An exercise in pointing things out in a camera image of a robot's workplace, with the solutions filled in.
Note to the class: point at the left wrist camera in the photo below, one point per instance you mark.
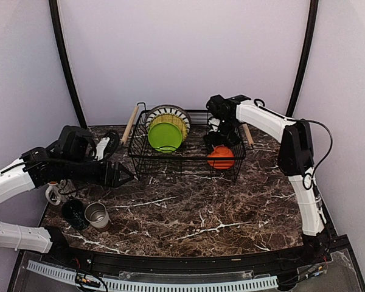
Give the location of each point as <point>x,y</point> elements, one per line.
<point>107,146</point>

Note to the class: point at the dark green mug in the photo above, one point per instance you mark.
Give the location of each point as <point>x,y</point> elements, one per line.
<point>73,212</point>

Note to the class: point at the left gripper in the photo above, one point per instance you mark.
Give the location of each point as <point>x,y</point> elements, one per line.
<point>113,180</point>

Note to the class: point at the black front rail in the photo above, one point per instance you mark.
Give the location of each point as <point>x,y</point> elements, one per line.
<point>275,262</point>

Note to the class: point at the yellow woven plate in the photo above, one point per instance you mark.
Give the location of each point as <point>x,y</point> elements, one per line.
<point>182,123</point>

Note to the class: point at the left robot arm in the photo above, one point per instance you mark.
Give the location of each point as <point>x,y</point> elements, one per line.
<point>74,156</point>

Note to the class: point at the patterned white mug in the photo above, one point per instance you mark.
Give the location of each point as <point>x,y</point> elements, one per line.
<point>59,192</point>

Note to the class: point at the wooden rack handle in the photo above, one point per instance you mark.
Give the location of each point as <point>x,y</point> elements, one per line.
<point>248,135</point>
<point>129,125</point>

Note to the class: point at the blue striped white plate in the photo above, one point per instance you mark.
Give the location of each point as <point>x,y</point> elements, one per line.
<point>168,109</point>

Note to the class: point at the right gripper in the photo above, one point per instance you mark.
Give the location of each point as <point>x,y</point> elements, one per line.
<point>234,140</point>

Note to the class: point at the white cable duct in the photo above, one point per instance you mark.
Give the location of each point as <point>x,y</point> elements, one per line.
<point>130,281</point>

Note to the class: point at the right wooden rack handle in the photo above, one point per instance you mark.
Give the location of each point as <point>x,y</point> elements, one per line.
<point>248,135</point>

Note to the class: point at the orange bowl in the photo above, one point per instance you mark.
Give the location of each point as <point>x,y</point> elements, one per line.
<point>222,158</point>

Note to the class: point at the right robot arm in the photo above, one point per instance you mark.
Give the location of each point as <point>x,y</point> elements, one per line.
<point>295,158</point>

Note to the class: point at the white brown-band cup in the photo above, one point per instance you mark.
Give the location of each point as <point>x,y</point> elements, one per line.
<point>96,214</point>

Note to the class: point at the black wire dish rack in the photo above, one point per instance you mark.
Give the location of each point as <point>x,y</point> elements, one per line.
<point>191,156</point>

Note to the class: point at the left wooden rack handle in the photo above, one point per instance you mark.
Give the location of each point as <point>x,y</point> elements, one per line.
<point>129,125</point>

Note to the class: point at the green plastic plate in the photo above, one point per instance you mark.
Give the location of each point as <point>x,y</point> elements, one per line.
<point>165,137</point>

